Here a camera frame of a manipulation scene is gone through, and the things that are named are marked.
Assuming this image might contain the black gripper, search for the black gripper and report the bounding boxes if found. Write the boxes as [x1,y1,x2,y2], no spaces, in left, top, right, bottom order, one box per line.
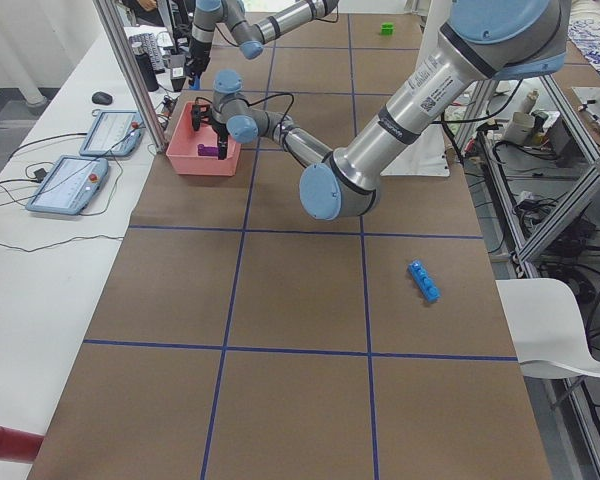
[191,97,229,160]
[186,42,211,88]

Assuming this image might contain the purple toy block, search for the purple toy block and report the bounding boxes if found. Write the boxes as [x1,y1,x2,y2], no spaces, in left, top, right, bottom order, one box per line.
[197,144,219,157]

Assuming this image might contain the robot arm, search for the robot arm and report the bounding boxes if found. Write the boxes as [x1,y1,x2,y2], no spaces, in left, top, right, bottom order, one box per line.
[184,0,338,88]
[196,0,571,220]

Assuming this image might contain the pink plastic box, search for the pink plastic box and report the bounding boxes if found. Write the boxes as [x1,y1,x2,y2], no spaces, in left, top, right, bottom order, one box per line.
[166,101,241,177]

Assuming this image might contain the black water bottle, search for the black water bottle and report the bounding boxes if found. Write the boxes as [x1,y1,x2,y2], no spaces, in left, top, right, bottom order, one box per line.
[131,42,159,92]

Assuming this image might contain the black keyboard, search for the black keyboard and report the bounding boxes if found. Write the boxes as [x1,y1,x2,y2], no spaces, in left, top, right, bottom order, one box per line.
[129,33,171,74]

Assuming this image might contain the far teach pendant tablet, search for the far teach pendant tablet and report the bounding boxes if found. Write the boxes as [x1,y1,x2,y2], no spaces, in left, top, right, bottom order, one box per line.
[79,110,144,157]

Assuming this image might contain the teach pendant tablet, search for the teach pendant tablet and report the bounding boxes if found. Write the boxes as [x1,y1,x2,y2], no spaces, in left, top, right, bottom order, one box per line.
[79,110,144,157]
[25,155,109,216]

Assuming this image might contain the black computer mouse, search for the black computer mouse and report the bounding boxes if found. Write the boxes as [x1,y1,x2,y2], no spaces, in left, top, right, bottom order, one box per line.
[91,91,113,106]

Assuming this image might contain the near teach pendant tablet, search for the near teach pendant tablet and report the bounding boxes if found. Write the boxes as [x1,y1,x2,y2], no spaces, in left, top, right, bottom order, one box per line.
[25,155,109,216]

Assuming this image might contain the green toy block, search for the green toy block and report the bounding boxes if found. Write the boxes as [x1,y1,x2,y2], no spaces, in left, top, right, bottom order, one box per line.
[380,22,395,36]

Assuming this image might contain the long blue toy block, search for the long blue toy block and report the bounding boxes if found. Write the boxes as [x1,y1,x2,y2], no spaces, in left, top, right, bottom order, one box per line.
[408,260,440,303]

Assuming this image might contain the red cylinder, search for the red cylinder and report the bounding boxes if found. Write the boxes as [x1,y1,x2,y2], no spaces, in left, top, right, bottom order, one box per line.
[0,426,44,463]

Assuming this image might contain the white chair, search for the white chair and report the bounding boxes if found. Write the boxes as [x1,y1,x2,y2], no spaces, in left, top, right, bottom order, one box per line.
[496,278,600,380]

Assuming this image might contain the aluminium frame post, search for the aluminium frame post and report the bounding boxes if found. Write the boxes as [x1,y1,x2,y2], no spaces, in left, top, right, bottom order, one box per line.
[93,0,167,153]

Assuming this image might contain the white camera stand base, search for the white camera stand base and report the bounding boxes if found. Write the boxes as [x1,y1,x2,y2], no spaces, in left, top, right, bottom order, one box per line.
[381,150,449,177]

